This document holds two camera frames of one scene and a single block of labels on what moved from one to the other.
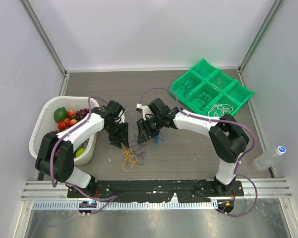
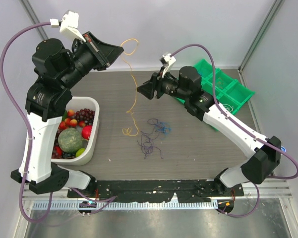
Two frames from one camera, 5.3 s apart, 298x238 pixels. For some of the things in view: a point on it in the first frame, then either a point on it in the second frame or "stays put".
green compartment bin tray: x=204 y=85 stays put
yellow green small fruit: x=80 y=151 stays put
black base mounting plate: x=147 y=191 stays put
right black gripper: x=145 y=135 -> x=148 y=88
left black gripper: x=122 y=137 -> x=105 y=54
